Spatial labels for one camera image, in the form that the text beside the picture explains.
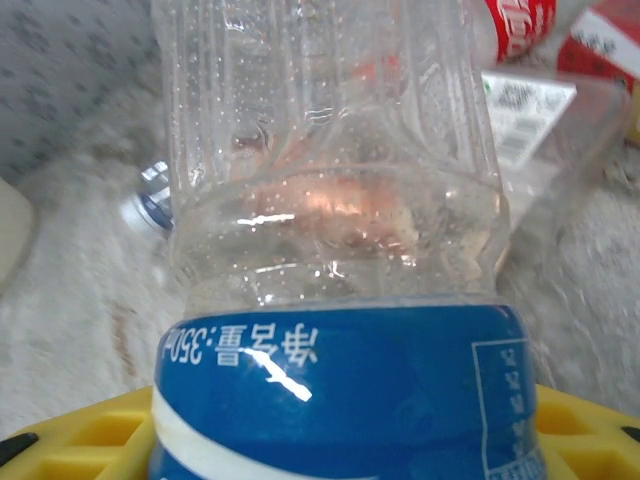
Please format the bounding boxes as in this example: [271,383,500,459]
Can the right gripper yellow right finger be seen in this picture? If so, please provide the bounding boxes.
[534,384,640,480]

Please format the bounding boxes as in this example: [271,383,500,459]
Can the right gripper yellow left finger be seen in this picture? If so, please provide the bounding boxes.
[0,384,157,480]

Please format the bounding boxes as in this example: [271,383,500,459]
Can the clear bottle blue ring cap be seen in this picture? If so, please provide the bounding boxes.
[118,159,175,235]

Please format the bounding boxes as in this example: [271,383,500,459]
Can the clear bottle blue label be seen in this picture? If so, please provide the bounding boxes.
[148,0,546,480]

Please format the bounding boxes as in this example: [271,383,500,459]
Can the clear square bottle white label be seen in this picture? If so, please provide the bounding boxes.
[482,69,634,241]

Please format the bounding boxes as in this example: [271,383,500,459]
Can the tea bottle gold red label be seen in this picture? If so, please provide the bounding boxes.
[557,0,640,146]

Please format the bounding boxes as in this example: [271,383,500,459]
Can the Coca-Cola bottle red label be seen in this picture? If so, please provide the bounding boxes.
[469,0,559,64]

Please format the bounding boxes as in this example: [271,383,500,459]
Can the beige round bin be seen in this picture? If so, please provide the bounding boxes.
[0,177,35,296]

